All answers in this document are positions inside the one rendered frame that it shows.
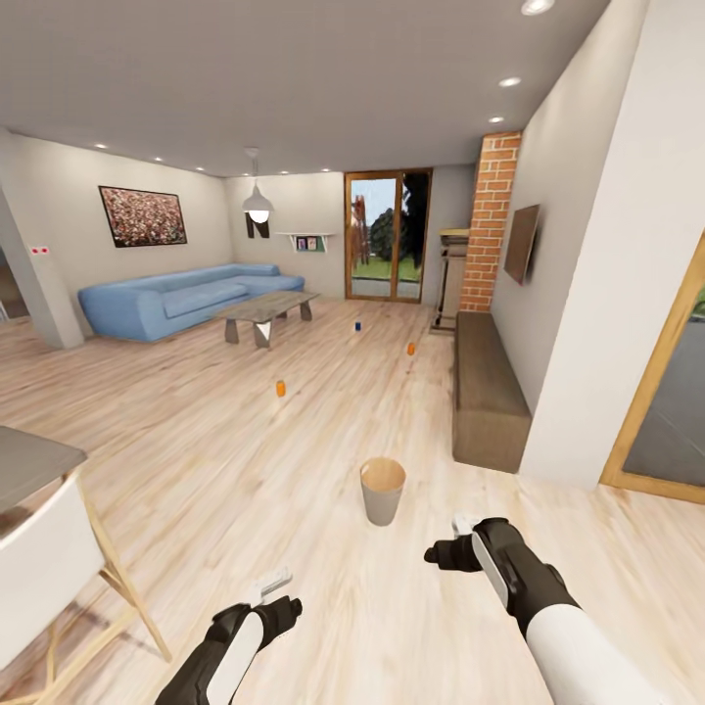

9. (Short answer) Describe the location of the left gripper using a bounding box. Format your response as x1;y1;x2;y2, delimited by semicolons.
256;595;303;650

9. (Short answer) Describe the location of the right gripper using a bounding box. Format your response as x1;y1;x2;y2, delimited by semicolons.
424;536;479;573

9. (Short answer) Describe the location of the trash can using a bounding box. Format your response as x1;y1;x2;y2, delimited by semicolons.
359;457;406;527

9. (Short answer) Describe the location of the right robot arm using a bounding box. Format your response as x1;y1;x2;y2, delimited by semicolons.
424;514;675;705

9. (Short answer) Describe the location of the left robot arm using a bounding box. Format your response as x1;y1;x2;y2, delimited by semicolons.
155;566;303;705

